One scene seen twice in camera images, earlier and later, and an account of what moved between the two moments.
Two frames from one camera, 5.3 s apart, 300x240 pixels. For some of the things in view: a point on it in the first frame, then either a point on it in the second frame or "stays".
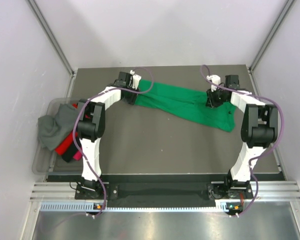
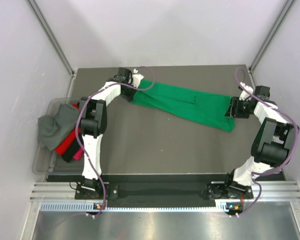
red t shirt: (63, 146) stays
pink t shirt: (78, 155) stays
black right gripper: (210, 102) → (235, 104)
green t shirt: (189, 104) stays
